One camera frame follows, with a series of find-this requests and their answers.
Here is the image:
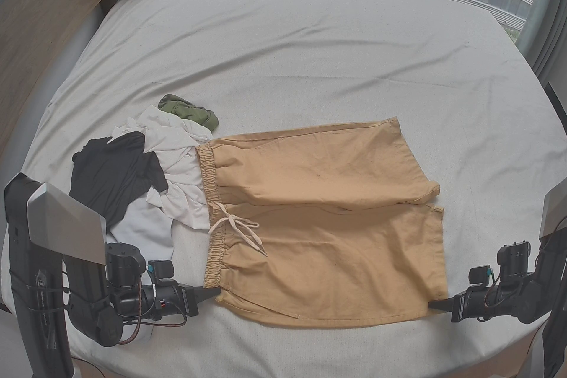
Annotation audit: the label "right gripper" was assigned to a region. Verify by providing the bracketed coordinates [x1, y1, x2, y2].
[450, 285, 498, 323]

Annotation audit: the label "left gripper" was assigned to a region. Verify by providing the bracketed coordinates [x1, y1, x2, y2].
[155, 285, 199, 317]

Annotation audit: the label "tan shorts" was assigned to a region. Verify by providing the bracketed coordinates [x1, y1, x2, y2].
[195, 116, 448, 329]

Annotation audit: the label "bed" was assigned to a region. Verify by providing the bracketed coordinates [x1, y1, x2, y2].
[0, 0, 567, 378]

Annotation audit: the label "pale blue garment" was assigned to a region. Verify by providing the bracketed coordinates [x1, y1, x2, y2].
[106, 189, 176, 267]

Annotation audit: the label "black T-shirt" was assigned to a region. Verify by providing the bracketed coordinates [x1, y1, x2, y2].
[69, 132, 169, 232]

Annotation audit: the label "white garment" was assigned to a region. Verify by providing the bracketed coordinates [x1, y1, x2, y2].
[111, 105, 214, 232]

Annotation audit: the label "olive green garment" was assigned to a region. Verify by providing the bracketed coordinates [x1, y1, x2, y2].
[158, 94, 220, 133]

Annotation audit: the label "grey-green curtain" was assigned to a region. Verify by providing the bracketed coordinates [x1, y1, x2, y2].
[515, 0, 567, 79]

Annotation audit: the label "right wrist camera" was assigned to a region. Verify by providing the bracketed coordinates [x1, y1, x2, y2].
[469, 264, 493, 287]

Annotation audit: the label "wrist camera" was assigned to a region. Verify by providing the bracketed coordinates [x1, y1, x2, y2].
[147, 260, 175, 286]
[469, 264, 493, 287]

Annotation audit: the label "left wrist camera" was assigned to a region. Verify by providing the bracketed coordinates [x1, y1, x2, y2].
[147, 260, 175, 286]

